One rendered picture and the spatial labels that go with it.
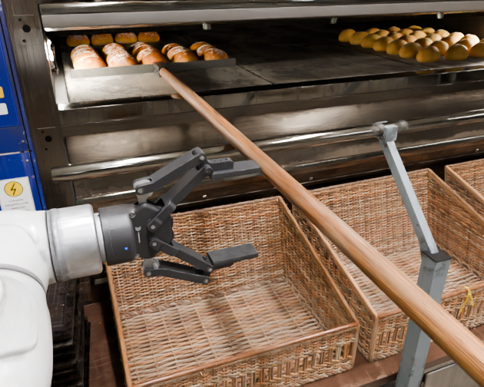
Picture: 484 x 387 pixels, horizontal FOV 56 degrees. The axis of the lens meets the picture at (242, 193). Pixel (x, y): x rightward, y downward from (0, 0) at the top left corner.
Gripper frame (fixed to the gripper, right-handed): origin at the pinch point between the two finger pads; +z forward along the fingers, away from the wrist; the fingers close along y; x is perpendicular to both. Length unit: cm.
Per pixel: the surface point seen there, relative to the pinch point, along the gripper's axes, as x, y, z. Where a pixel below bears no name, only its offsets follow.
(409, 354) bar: -7, 50, 44
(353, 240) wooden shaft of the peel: 14.4, -1.8, 7.8
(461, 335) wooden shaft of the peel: 31.2, -1.7, 7.9
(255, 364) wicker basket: -16, 49, 9
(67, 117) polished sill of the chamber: -65, 3, -22
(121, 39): -166, -2, 5
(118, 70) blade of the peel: -100, -1, -5
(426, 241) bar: -10, 21, 45
